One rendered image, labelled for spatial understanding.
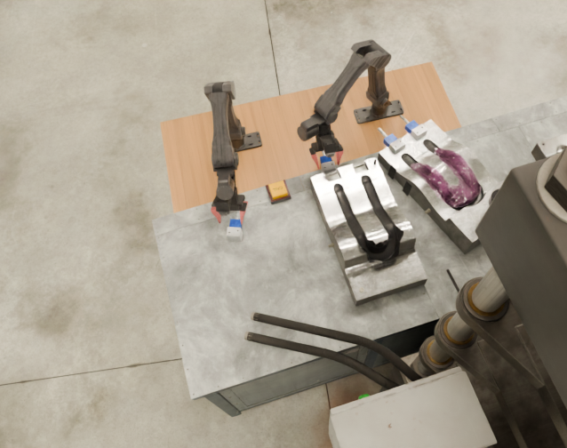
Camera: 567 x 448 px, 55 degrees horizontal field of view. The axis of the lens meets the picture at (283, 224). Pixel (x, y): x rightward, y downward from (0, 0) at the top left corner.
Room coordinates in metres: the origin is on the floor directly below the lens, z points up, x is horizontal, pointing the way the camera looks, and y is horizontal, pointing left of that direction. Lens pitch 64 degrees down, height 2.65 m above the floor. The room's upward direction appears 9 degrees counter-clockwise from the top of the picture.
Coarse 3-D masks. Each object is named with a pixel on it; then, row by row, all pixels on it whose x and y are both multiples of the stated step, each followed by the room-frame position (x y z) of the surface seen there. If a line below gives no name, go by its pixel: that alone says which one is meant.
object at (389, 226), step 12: (336, 192) 0.95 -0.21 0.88; (372, 192) 0.93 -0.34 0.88; (348, 204) 0.89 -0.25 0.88; (372, 204) 0.88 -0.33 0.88; (348, 216) 0.85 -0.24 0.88; (384, 216) 0.82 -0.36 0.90; (360, 228) 0.78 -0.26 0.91; (396, 228) 0.75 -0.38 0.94; (360, 240) 0.74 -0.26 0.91; (396, 240) 0.72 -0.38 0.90; (372, 252) 0.70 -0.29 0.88; (384, 252) 0.69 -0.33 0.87; (396, 252) 0.68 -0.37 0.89
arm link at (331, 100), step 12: (360, 48) 1.32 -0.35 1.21; (348, 60) 1.28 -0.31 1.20; (360, 60) 1.25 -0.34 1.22; (372, 60) 1.24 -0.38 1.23; (384, 60) 1.27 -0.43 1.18; (348, 72) 1.24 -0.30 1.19; (360, 72) 1.24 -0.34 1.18; (336, 84) 1.23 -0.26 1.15; (348, 84) 1.22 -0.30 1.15; (324, 96) 1.21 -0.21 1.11; (336, 96) 1.19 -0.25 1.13; (324, 108) 1.18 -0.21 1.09; (336, 108) 1.18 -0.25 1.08
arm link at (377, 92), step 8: (368, 48) 1.32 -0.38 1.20; (376, 48) 1.31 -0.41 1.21; (368, 72) 1.32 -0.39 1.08; (376, 72) 1.28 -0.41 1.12; (384, 72) 1.31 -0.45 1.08; (368, 80) 1.33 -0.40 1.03; (376, 80) 1.29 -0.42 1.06; (384, 80) 1.31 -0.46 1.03; (368, 88) 1.33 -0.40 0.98; (376, 88) 1.29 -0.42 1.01; (384, 88) 1.31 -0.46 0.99; (368, 96) 1.33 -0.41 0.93; (376, 96) 1.29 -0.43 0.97; (384, 96) 1.30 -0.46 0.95; (376, 104) 1.29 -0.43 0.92
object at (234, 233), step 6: (234, 222) 0.92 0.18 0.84; (240, 222) 0.91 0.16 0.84; (228, 228) 0.89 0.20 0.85; (234, 228) 0.88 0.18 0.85; (240, 228) 0.88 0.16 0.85; (228, 234) 0.87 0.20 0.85; (234, 234) 0.86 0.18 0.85; (240, 234) 0.86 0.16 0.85; (228, 240) 0.86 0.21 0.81; (234, 240) 0.86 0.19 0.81; (240, 240) 0.85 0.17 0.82
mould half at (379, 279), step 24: (312, 192) 1.01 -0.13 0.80; (360, 192) 0.94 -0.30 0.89; (384, 192) 0.92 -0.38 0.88; (336, 216) 0.86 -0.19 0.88; (360, 216) 0.84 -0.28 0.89; (336, 240) 0.74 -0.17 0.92; (384, 240) 0.71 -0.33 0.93; (408, 240) 0.70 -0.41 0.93; (360, 264) 0.66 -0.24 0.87; (384, 264) 0.65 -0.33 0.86; (408, 264) 0.64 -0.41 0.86; (384, 288) 0.57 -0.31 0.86; (408, 288) 0.57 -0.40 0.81
